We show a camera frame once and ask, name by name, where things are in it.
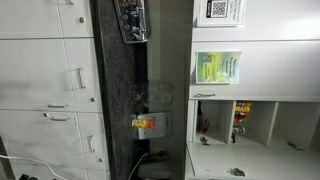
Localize green poster on cabinet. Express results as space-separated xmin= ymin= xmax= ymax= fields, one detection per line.
xmin=195 ymin=51 xmax=242 ymax=84

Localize white appliance with orange label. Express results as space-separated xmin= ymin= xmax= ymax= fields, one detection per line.
xmin=131 ymin=111 xmax=172 ymax=140

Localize colourful snack packets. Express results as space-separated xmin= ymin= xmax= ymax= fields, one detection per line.
xmin=232 ymin=101 xmax=252 ymax=134

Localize white QR code sign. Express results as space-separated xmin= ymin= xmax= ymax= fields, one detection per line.
xmin=197 ymin=0 xmax=246 ymax=27

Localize metal adjacent door handle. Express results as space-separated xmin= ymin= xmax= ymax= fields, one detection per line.
xmin=193 ymin=93 xmax=216 ymax=98

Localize white cable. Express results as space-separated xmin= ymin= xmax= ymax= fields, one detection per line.
xmin=0 ymin=153 xmax=70 ymax=180

